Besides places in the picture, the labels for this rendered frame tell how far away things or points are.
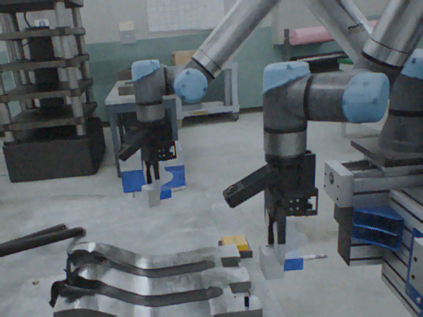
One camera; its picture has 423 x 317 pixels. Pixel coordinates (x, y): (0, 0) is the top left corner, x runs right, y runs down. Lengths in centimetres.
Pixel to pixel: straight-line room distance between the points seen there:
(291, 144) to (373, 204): 52
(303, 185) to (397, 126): 47
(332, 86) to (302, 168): 16
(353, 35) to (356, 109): 59
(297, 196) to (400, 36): 30
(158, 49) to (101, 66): 93
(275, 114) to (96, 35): 657
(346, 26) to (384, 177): 40
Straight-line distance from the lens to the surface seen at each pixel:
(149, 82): 118
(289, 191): 80
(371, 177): 123
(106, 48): 725
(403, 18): 83
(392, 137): 125
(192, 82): 104
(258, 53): 743
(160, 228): 137
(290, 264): 88
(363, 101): 72
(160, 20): 721
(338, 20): 128
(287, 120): 76
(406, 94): 123
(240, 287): 91
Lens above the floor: 137
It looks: 22 degrees down
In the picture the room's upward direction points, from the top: 5 degrees counter-clockwise
